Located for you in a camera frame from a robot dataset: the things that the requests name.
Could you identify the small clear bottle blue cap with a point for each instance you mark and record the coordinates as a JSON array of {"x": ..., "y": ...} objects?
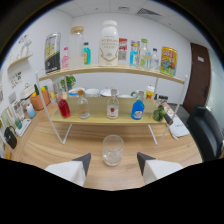
[{"x": 154, "y": 61}]

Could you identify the dark wooden muddler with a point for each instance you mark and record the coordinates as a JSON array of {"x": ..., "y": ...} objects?
[{"x": 168, "y": 119}]

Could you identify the orange storage basket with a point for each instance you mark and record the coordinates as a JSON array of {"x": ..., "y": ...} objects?
[{"x": 39, "y": 101}]

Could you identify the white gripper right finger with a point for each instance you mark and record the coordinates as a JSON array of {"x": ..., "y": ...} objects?
[{"x": 156, "y": 168}]

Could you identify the white wood two-tier rack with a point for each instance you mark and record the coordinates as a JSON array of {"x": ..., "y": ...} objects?
[{"x": 98, "y": 108}]

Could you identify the green leafy plant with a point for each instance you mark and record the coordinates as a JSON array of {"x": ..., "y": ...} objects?
[{"x": 69, "y": 81}]

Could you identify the clear glass with ice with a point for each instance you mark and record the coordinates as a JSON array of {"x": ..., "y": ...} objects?
[{"x": 112, "y": 153}]

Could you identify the clear bottle red label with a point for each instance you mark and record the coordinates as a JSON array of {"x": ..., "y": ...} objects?
[{"x": 113, "y": 108}]

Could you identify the small pink liquid bottle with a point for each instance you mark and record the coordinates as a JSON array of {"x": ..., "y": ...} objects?
[{"x": 65, "y": 60}]

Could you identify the dark green vegetable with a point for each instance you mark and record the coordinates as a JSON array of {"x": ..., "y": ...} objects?
[{"x": 36, "y": 89}]

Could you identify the teal cup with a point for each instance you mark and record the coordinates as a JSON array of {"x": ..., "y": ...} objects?
[{"x": 18, "y": 123}]

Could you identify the black chair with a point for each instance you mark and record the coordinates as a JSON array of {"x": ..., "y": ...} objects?
[{"x": 205, "y": 133}]

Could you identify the blue liquid bottle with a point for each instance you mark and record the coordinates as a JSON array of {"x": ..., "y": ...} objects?
[{"x": 137, "y": 110}]

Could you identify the white kitchen scale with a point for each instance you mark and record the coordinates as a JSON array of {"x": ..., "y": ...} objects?
[{"x": 24, "y": 128}]

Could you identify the black bag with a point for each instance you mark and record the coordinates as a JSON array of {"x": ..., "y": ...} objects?
[{"x": 10, "y": 138}]

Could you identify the glass jar cork lid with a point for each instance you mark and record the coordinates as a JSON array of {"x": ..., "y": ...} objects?
[{"x": 76, "y": 50}]

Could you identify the small red liquid bottle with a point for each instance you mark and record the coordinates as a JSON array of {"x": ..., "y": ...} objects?
[{"x": 64, "y": 109}]

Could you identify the black tall can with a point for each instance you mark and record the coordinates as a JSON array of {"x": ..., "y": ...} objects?
[{"x": 52, "y": 53}]

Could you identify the orange printed booklet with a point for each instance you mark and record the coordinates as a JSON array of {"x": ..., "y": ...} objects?
[{"x": 170, "y": 108}]

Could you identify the clear bottle orange cap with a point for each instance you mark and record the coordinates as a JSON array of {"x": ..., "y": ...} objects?
[{"x": 83, "y": 108}]

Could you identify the red white wall poster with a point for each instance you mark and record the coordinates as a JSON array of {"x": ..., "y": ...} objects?
[{"x": 123, "y": 50}]

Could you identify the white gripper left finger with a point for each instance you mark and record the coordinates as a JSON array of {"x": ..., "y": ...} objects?
[{"x": 71, "y": 170}]

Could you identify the dark brown door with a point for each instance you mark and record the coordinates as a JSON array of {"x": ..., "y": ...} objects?
[{"x": 199, "y": 80}]

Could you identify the white decor figure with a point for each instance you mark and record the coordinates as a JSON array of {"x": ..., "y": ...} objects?
[{"x": 26, "y": 45}]

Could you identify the large white bottle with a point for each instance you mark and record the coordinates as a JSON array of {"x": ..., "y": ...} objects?
[{"x": 109, "y": 45}]

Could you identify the ceiling air vent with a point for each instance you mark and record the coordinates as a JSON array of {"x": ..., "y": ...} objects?
[{"x": 148, "y": 12}]

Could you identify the small light blue bottle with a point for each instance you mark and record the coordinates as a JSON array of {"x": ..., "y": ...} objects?
[{"x": 133, "y": 56}]

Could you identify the wooden wall shelf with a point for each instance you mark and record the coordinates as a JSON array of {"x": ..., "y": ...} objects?
[{"x": 20, "y": 60}]

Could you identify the small teal liquid bottle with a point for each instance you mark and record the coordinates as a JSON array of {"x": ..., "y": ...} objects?
[{"x": 87, "y": 55}]

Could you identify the white and blue cup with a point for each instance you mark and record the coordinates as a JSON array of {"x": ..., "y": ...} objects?
[{"x": 30, "y": 111}]

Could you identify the white printed mug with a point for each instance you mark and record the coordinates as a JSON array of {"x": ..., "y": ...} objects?
[
  {"x": 74, "y": 92},
  {"x": 106, "y": 92},
  {"x": 92, "y": 92}
]

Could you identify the white fabric pouch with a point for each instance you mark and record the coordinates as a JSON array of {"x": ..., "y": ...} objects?
[{"x": 179, "y": 128}]

